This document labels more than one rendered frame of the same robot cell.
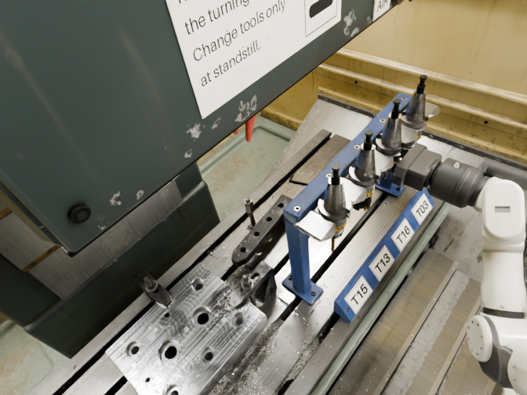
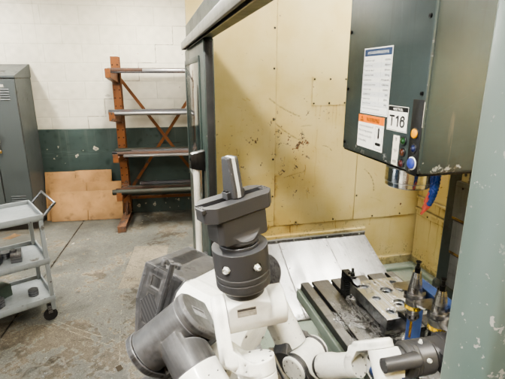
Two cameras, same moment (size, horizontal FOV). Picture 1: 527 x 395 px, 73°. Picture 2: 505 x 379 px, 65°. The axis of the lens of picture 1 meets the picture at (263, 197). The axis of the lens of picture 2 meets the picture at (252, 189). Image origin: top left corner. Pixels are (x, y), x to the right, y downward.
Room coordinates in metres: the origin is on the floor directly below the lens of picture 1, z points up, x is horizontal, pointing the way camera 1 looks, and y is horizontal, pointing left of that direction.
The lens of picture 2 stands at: (0.48, -1.34, 1.86)
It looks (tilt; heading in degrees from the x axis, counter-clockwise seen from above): 16 degrees down; 117
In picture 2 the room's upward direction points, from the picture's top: straight up
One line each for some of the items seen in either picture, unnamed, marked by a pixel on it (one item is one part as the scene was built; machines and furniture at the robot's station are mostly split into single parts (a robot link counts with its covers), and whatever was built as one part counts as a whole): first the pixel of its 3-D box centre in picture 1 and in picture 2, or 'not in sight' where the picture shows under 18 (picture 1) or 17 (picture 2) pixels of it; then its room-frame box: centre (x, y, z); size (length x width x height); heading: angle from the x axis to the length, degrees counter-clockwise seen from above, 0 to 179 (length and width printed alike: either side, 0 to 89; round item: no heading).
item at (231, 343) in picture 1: (188, 337); (391, 301); (0.34, 0.23, 0.97); 0.29 x 0.23 x 0.05; 131
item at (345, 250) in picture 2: not in sight; (322, 280); (-0.08, 0.65, 0.75); 0.89 x 0.67 x 0.26; 41
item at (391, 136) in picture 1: (392, 128); not in sight; (0.58, -0.30, 1.26); 0.04 x 0.04 x 0.07
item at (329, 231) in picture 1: (318, 226); (403, 286); (0.40, -0.09, 1.21); 0.07 x 0.05 x 0.01; 41
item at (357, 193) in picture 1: (349, 191); (426, 304); (0.47, -0.17, 1.21); 0.07 x 0.05 x 0.01; 41
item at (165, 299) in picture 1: (155, 291); not in sight; (0.47, 0.31, 0.97); 0.13 x 0.03 x 0.15; 41
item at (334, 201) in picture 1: (335, 193); (415, 281); (0.44, -0.13, 1.26); 0.04 x 0.04 x 0.07
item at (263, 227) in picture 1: (264, 233); not in sight; (0.62, 0.02, 0.93); 0.26 x 0.05 x 0.06; 136
